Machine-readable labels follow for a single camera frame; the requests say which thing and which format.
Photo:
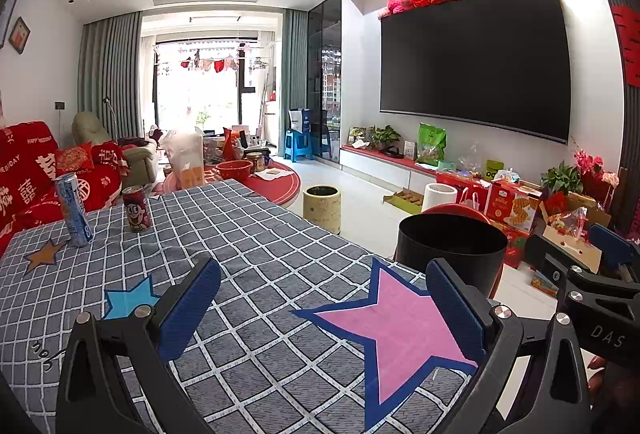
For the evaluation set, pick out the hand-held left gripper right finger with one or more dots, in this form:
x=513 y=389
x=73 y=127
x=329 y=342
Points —
x=457 y=309

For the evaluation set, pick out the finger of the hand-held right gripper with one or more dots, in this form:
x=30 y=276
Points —
x=547 y=261
x=612 y=244

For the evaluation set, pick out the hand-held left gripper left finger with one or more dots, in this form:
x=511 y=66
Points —
x=192 y=304

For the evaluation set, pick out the black bin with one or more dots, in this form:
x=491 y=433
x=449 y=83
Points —
x=450 y=254

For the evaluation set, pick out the person's right hand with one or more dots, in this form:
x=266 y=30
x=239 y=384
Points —
x=599 y=374

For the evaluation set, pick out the open cardboard box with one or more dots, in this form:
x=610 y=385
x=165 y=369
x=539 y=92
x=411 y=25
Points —
x=575 y=244

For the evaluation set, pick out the red waffle box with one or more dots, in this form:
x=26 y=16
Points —
x=515 y=206

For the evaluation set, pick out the grey checked tablecloth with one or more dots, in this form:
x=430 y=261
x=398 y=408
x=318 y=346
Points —
x=250 y=254

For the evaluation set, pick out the large potted plant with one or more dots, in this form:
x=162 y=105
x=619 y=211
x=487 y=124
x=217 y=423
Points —
x=562 y=178

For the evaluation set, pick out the pink flowers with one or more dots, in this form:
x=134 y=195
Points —
x=590 y=164

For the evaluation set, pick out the yellow green box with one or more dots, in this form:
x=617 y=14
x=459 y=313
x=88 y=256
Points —
x=495 y=169

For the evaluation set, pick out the red drink can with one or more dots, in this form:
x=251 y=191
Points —
x=136 y=209

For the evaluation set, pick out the red gift bag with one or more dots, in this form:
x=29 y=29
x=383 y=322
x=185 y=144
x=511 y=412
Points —
x=462 y=189

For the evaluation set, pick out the white cylinder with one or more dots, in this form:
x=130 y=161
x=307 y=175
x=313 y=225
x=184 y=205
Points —
x=440 y=198

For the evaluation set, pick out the cardboard tray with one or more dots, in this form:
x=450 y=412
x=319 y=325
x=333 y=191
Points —
x=404 y=200

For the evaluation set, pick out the red bowl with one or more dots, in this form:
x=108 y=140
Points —
x=234 y=170

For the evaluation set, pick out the red round table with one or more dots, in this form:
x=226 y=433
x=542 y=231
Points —
x=280 y=188

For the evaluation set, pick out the tall blue drink can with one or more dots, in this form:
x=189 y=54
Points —
x=74 y=209

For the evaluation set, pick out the beige armchair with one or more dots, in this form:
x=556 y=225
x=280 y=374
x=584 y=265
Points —
x=137 y=162

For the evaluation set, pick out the glass jar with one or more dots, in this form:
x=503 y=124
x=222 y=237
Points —
x=255 y=162

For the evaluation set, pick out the beige floor bin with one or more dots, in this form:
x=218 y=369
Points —
x=322 y=211

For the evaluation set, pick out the green food bag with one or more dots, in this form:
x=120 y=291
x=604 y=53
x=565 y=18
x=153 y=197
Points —
x=431 y=144

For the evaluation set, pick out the white red television stand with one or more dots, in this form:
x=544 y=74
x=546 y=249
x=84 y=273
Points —
x=375 y=164

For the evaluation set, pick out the red standing packet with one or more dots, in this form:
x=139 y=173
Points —
x=232 y=142

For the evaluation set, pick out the red white print cushion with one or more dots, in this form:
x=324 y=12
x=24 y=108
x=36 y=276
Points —
x=107 y=154

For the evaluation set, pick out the small green plant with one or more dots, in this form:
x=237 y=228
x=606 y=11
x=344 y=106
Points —
x=384 y=137

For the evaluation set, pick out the red gold patterned cushion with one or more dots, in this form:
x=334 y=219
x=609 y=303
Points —
x=75 y=158

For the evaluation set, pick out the blue plastic stool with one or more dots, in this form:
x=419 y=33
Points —
x=297 y=145

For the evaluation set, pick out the black television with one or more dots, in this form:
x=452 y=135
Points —
x=475 y=69

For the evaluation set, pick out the red covered sofa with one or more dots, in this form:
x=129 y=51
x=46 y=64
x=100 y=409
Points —
x=30 y=174

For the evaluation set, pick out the blue white paper bag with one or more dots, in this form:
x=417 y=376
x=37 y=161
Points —
x=300 y=120

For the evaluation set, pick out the row of hanging laundry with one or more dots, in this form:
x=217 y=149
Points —
x=215 y=63

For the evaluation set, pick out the grey curtain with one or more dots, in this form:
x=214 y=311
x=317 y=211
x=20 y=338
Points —
x=110 y=74
x=295 y=74

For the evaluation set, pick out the black glass cabinet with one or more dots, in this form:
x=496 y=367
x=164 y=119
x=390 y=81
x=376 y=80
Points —
x=324 y=74

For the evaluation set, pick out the red paper wall decoration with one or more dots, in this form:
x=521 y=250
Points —
x=627 y=44

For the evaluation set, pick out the small red picture frame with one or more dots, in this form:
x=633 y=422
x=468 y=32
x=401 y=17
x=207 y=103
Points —
x=20 y=35

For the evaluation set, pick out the black picture frame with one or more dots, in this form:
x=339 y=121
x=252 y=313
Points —
x=6 y=22

